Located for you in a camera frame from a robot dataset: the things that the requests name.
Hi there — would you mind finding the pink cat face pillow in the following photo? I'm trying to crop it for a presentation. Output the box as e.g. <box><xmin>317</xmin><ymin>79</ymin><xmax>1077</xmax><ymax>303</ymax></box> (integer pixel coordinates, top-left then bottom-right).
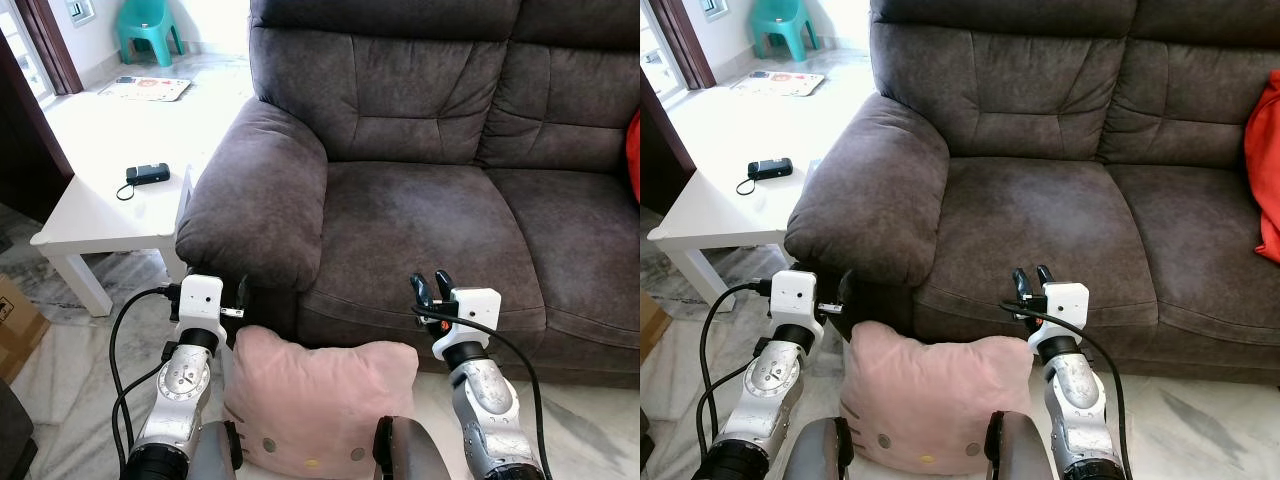
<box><xmin>840</xmin><ymin>320</ymin><xmax>1037</xmax><ymax>477</ymax></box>
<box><xmin>222</xmin><ymin>325</ymin><xmax>421</xmax><ymax>480</ymax></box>

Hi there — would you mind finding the dark brown fabric sofa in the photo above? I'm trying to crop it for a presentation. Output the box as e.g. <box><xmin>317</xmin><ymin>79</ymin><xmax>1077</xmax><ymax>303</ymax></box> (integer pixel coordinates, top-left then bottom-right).
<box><xmin>784</xmin><ymin>0</ymin><xmax>1280</xmax><ymax>387</ymax></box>
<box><xmin>175</xmin><ymin>0</ymin><xmax>641</xmax><ymax>391</ymax></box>

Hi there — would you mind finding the printed floor mat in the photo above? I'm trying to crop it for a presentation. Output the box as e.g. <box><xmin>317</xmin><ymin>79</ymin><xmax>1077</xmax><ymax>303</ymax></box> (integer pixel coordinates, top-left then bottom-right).
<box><xmin>99</xmin><ymin>75</ymin><xmax>192</xmax><ymax>103</ymax></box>
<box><xmin>729</xmin><ymin>70</ymin><xmax>827</xmax><ymax>98</ymax></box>

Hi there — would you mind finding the white low side table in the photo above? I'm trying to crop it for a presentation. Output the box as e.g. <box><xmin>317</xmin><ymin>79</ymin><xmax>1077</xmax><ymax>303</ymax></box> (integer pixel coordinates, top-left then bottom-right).
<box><xmin>647</xmin><ymin>160</ymin><xmax>821</xmax><ymax>312</ymax></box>
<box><xmin>30</xmin><ymin>165</ymin><xmax>196</xmax><ymax>318</ymax></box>

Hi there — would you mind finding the grey left robot leg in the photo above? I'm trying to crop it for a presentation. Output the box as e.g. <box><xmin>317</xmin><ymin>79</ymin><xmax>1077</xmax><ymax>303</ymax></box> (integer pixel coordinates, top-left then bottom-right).
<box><xmin>788</xmin><ymin>415</ymin><xmax>853</xmax><ymax>480</ymax></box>
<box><xmin>188</xmin><ymin>420</ymin><xmax>245</xmax><ymax>480</ymax></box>

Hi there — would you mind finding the cardboard box with black print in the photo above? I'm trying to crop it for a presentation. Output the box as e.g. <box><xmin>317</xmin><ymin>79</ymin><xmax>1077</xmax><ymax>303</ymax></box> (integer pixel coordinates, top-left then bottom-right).
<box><xmin>0</xmin><ymin>274</ymin><xmax>52</xmax><ymax>387</ymax></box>
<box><xmin>640</xmin><ymin>290</ymin><xmax>674</xmax><ymax>363</ymax></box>

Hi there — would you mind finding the dark brown wooden door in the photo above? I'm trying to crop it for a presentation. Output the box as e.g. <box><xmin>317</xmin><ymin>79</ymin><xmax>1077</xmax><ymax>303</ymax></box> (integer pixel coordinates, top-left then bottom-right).
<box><xmin>0</xmin><ymin>35</ymin><xmax>77</xmax><ymax>227</ymax></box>
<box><xmin>640</xmin><ymin>70</ymin><xmax>697</xmax><ymax>217</ymax></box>

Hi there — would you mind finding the teal plastic child chair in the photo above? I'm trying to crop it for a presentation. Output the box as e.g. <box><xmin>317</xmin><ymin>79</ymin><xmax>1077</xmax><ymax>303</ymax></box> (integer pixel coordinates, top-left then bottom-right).
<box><xmin>115</xmin><ymin>0</ymin><xmax>186</xmax><ymax>67</ymax></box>
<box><xmin>750</xmin><ymin>0</ymin><xmax>820</xmax><ymax>62</ymax></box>

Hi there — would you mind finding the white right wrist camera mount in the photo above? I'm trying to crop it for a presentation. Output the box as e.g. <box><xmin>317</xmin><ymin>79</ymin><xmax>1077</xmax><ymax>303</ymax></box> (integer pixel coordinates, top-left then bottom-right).
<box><xmin>1028</xmin><ymin>282</ymin><xmax>1090</xmax><ymax>352</ymax></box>
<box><xmin>432</xmin><ymin>288</ymin><xmax>502</xmax><ymax>360</ymax></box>

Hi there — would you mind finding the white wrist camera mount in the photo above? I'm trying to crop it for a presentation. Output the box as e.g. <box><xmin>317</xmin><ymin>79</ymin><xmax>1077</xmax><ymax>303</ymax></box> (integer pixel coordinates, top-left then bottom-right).
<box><xmin>432</xmin><ymin>288</ymin><xmax>502</xmax><ymax>360</ymax></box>
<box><xmin>1028</xmin><ymin>282</ymin><xmax>1090</xmax><ymax>352</ymax></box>
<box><xmin>177</xmin><ymin>274</ymin><xmax>230</xmax><ymax>350</ymax></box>
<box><xmin>770</xmin><ymin>270</ymin><xmax>824</xmax><ymax>350</ymax></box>

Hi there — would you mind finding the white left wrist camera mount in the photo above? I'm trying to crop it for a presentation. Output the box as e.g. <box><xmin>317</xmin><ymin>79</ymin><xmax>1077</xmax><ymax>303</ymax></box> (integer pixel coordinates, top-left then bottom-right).
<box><xmin>770</xmin><ymin>270</ymin><xmax>824</xmax><ymax>350</ymax></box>
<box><xmin>177</xmin><ymin>274</ymin><xmax>230</xmax><ymax>350</ymax></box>

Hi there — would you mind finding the black device with cord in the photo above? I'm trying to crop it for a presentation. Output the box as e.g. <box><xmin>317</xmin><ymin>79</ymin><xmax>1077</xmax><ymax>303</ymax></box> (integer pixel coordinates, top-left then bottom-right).
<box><xmin>737</xmin><ymin>157</ymin><xmax>795</xmax><ymax>196</ymax></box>
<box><xmin>115</xmin><ymin>163</ymin><xmax>172</xmax><ymax>202</ymax></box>

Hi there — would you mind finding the dark brown door frame post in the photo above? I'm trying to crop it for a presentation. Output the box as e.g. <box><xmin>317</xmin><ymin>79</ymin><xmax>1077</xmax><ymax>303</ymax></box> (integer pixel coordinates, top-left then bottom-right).
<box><xmin>648</xmin><ymin>0</ymin><xmax>718</xmax><ymax>92</ymax></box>
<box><xmin>14</xmin><ymin>0</ymin><xmax>84</xmax><ymax>97</ymax></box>

